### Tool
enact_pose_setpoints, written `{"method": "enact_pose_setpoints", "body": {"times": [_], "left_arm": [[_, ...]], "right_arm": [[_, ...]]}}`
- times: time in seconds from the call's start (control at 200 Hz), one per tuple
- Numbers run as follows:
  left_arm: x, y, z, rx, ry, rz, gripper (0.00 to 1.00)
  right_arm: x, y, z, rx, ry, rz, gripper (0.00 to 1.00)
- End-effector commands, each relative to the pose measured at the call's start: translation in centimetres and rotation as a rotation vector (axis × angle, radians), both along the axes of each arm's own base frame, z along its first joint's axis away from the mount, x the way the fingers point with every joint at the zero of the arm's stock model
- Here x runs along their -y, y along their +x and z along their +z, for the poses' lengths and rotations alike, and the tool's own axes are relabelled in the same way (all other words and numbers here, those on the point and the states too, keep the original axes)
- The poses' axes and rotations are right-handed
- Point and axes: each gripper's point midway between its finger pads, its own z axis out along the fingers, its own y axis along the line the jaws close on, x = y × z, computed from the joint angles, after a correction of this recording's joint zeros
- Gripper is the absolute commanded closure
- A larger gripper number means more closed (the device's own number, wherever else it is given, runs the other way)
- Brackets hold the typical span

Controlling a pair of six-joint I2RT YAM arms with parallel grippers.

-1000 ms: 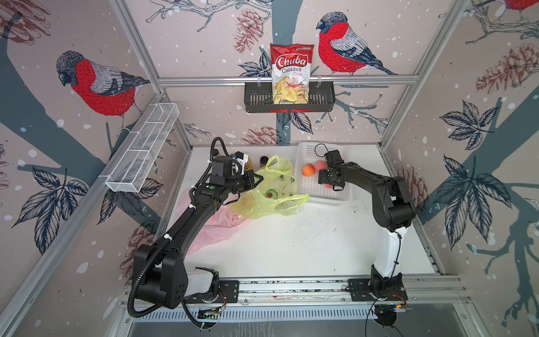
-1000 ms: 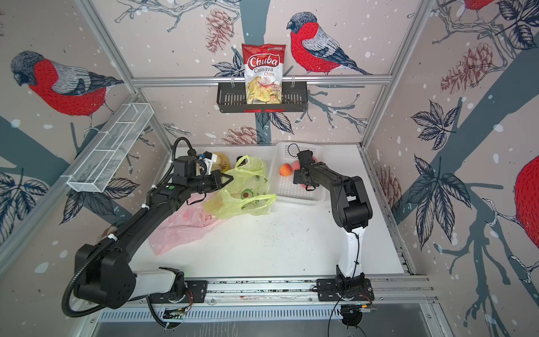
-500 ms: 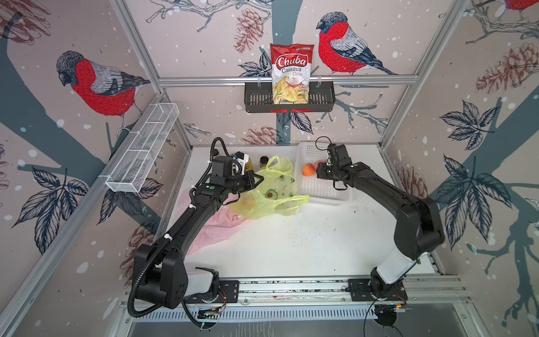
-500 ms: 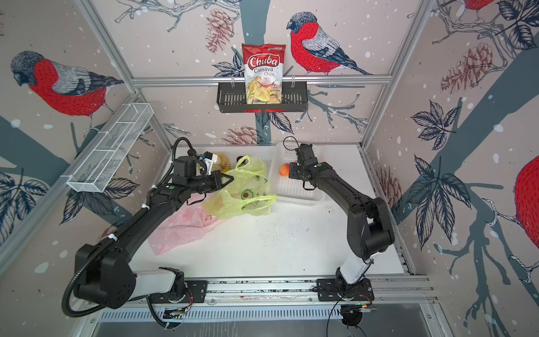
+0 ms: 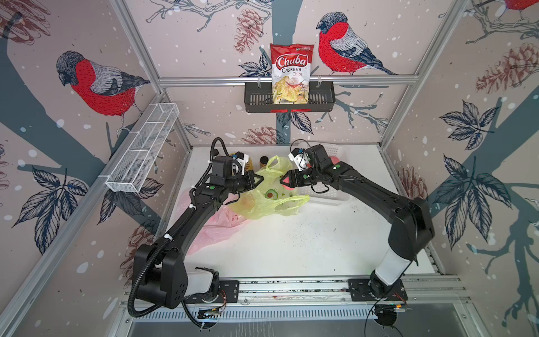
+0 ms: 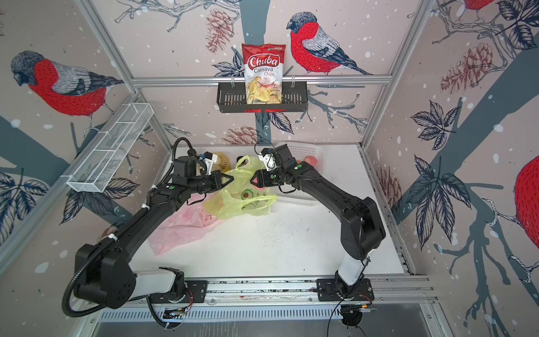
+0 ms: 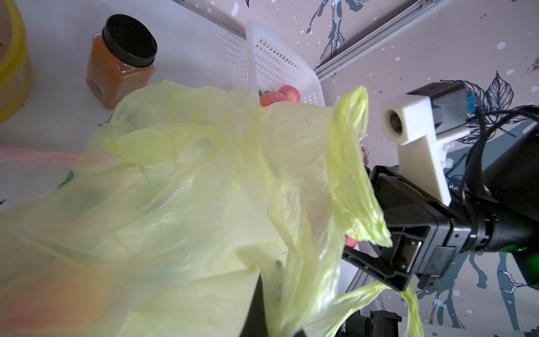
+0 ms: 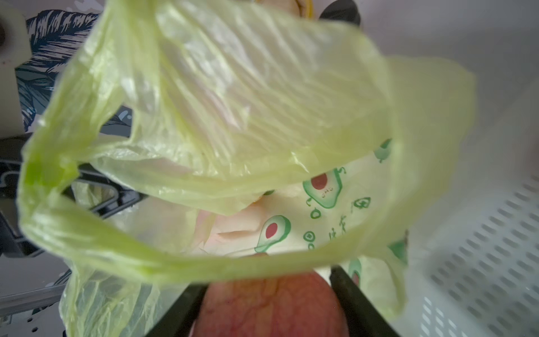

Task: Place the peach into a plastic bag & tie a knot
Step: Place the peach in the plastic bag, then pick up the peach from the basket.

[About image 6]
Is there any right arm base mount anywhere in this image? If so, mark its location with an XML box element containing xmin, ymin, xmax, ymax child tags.
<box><xmin>314</xmin><ymin>272</ymin><xmax>375</xmax><ymax>303</ymax></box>

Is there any white plastic crate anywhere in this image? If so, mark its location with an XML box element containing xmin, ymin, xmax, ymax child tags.
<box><xmin>272</xmin><ymin>142</ymin><xmax>324</xmax><ymax>205</ymax></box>

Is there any horizontal aluminium rail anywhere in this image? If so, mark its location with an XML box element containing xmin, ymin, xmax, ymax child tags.
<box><xmin>131</xmin><ymin>74</ymin><xmax>394</xmax><ymax>88</ymax></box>

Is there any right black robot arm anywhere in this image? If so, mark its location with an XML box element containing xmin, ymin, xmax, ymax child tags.
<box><xmin>251</xmin><ymin>145</ymin><xmax>386</xmax><ymax>299</ymax></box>

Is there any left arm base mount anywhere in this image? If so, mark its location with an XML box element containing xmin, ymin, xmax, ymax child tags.
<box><xmin>150</xmin><ymin>268</ymin><xmax>209</xmax><ymax>304</ymax></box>

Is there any black corrugated cable conduit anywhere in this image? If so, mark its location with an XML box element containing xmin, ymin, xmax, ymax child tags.
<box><xmin>61</xmin><ymin>137</ymin><xmax>199</xmax><ymax>319</ymax></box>

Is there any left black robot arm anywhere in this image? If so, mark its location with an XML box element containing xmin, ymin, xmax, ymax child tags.
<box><xmin>62</xmin><ymin>156</ymin><xmax>234</xmax><ymax>317</ymax></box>

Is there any peach in crate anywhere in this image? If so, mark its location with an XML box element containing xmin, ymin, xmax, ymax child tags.
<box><xmin>304</xmin><ymin>156</ymin><xmax>318</xmax><ymax>167</ymax></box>

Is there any green plastic bag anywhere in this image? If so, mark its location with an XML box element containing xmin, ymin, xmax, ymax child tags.
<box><xmin>202</xmin><ymin>156</ymin><xmax>277</xmax><ymax>220</ymax></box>

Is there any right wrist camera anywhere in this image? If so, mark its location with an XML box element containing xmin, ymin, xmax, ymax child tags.
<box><xmin>258</xmin><ymin>153</ymin><xmax>276</xmax><ymax>171</ymax></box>

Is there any Chuba cassava chips bag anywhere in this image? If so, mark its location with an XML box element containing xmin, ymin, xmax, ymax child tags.
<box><xmin>242</xmin><ymin>44</ymin><xmax>286</xmax><ymax>104</ymax></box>

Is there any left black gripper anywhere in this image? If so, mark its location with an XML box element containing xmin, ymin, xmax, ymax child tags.
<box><xmin>187</xmin><ymin>170</ymin><xmax>234</xmax><ymax>195</ymax></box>

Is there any black wire shelf basket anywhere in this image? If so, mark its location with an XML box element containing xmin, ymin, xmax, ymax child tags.
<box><xmin>217</xmin><ymin>80</ymin><xmax>308</xmax><ymax>113</ymax></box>

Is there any pink plastic bag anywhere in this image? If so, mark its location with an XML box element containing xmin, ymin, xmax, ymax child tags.
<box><xmin>147</xmin><ymin>197</ymin><xmax>223</xmax><ymax>256</ymax></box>

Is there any white wire mesh basket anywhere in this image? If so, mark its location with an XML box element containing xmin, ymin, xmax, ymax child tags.
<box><xmin>67</xmin><ymin>103</ymin><xmax>154</xmax><ymax>192</ymax></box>

